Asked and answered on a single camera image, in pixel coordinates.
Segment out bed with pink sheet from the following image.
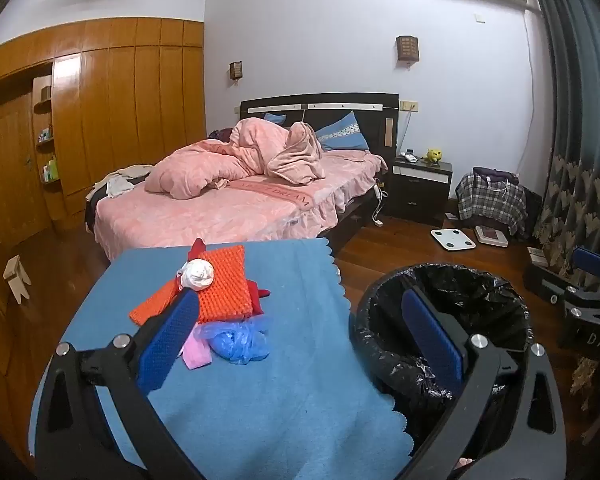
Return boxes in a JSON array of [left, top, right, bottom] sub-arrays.
[[85, 92, 401, 263]]

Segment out large blue pillow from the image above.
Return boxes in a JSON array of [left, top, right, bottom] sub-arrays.
[[314, 110, 370, 152]]

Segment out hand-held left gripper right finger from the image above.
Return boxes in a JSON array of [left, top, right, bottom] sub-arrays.
[[401, 287, 567, 480]]

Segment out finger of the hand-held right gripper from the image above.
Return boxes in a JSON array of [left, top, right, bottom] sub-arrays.
[[562, 284, 600, 317], [572, 246, 600, 291]]

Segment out dark clothes pile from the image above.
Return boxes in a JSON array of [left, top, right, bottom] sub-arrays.
[[85, 164, 154, 233]]

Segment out dark wooden headboard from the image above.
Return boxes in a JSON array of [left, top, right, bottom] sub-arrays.
[[240, 92, 400, 150]]

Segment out small wooden stool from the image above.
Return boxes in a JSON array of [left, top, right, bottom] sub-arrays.
[[4, 255, 32, 305]]

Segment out white tissue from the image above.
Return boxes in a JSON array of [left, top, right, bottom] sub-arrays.
[[176, 259, 216, 292]]

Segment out orange foam net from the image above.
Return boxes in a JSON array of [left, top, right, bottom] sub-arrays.
[[129, 244, 253, 326]]

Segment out white cloth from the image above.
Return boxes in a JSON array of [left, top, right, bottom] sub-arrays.
[[105, 172, 137, 199]]

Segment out patterned dark curtain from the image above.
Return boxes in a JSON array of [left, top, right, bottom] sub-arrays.
[[522, 0, 600, 283]]

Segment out red cloth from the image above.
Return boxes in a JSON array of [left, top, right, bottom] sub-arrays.
[[187, 238, 271, 318]]

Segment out white cable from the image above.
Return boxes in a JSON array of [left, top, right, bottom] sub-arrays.
[[397, 110, 414, 153]]

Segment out white bathroom scale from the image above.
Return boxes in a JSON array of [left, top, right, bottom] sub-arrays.
[[431, 228, 477, 252]]

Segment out wooden wardrobe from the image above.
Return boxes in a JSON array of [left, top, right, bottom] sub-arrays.
[[0, 17, 205, 248]]

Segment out dark purple garment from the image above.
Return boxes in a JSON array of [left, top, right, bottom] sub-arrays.
[[472, 166, 520, 187]]

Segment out trash bin with black bag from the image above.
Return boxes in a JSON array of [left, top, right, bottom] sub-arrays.
[[349, 262, 533, 456]]

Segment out flat grey scale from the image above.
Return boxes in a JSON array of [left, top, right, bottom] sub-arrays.
[[475, 225, 509, 248]]

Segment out plaid cloth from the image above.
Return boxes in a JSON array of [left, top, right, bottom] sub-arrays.
[[455, 172, 528, 237]]

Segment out blue plastic bag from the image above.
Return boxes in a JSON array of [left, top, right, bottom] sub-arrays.
[[200, 321, 270, 363]]

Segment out dark nightstand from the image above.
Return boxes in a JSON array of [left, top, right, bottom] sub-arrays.
[[389, 157, 453, 227]]

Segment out pink sock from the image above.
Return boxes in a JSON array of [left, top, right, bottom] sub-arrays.
[[181, 332, 213, 371]]

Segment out pink quilt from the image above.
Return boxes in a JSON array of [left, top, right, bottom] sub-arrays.
[[145, 117, 327, 201]]

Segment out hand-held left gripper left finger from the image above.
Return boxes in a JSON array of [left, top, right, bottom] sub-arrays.
[[34, 287, 201, 480]]

